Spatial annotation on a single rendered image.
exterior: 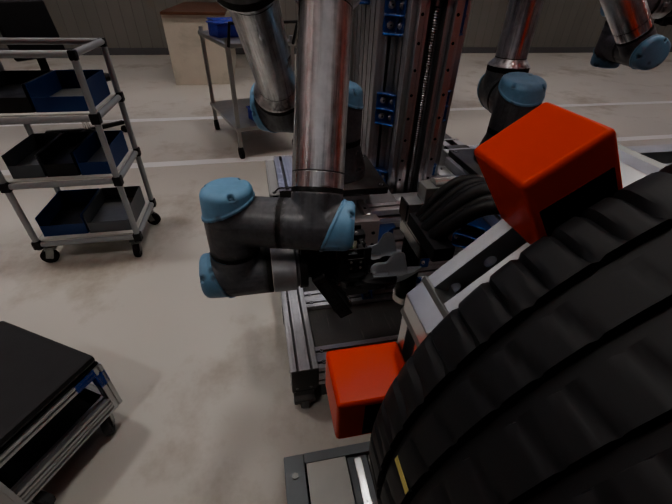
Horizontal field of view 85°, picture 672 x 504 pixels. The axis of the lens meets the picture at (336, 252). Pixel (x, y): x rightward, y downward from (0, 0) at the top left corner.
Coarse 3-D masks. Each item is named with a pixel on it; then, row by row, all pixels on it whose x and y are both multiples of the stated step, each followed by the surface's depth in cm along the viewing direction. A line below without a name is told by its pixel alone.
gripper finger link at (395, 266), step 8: (392, 256) 60; (400, 256) 60; (376, 264) 61; (384, 264) 61; (392, 264) 61; (400, 264) 61; (376, 272) 62; (384, 272) 62; (392, 272) 62; (400, 272) 62; (408, 272) 63; (416, 272) 64; (400, 280) 63
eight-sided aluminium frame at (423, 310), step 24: (624, 168) 31; (648, 168) 30; (480, 240) 37; (504, 240) 36; (456, 264) 38; (480, 264) 38; (504, 264) 34; (432, 288) 38; (456, 288) 40; (408, 312) 40; (432, 312) 37; (408, 336) 42
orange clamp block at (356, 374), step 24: (336, 360) 42; (360, 360) 42; (384, 360) 43; (336, 384) 40; (360, 384) 40; (384, 384) 40; (336, 408) 39; (360, 408) 39; (336, 432) 41; (360, 432) 42
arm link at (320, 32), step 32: (320, 0) 47; (352, 0) 49; (320, 32) 47; (320, 64) 47; (320, 96) 48; (320, 128) 48; (320, 160) 49; (320, 192) 49; (288, 224) 50; (320, 224) 50; (352, 224) 50
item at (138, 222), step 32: (0, 64) 169; (0, 96) 154; (32, 96) 152; (64, 96) 154; (96, 96) 166; (96, 128) 158; (128, 128) 195; (32, 160) 175; (64, 160) 173; (96, 160) 180; (128, 160) 190; (64, 192) 205; (96, 192) 204; (128, 192) 212; (64, 224) 186; (96, 224) 189; (128, 224) 192
